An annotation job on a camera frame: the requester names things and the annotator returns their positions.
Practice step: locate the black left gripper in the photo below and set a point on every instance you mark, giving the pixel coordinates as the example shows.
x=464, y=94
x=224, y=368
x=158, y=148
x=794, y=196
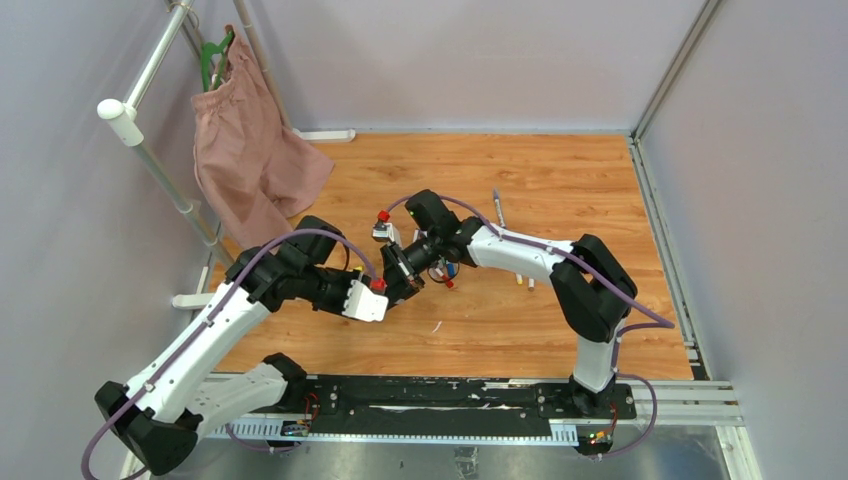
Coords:
x=339, y=306

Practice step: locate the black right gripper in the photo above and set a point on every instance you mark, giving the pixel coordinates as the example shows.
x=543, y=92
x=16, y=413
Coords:
x=400, y=276

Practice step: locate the red cap marker pen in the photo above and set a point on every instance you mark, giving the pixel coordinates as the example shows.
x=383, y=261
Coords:
x=445, y=278

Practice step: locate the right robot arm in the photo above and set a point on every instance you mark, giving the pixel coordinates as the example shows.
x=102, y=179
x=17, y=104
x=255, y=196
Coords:
x=593, y=290

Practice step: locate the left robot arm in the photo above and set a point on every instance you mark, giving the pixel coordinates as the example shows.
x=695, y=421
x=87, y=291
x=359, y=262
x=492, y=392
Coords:
x=162, y=413

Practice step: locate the grey cap marker pen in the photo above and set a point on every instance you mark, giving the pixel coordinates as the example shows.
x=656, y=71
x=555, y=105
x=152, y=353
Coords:
x=498, y=208

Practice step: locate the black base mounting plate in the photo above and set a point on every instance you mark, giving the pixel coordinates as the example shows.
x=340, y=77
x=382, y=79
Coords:
x=451, y=408

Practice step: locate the pink cloth shorts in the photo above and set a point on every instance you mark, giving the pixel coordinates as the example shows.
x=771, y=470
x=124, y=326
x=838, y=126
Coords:
x=255, y=173

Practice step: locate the green clothes hanger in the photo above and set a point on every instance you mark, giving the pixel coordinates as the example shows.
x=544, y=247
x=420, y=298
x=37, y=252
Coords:
x=214, y=61

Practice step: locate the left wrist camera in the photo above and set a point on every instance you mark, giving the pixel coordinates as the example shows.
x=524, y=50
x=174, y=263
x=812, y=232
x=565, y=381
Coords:
x=363, y=304

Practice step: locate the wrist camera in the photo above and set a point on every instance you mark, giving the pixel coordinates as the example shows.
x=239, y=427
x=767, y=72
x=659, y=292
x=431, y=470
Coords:
x=383, y=230
x=363, y=304

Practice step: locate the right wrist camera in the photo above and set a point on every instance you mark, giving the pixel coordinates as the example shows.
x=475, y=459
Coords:
x=383, y=230

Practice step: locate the grey aluminium frame rail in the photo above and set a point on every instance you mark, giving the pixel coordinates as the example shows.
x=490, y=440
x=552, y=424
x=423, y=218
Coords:
x=731, y=431

